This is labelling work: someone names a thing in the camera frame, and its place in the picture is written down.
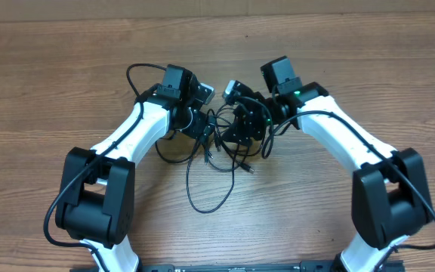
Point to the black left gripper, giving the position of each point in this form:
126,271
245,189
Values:
197,128

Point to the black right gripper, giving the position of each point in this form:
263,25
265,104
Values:
245,123

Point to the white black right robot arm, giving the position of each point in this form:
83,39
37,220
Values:
390,194

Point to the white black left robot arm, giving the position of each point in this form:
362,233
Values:
95,206

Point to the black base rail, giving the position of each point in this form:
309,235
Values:
303,266

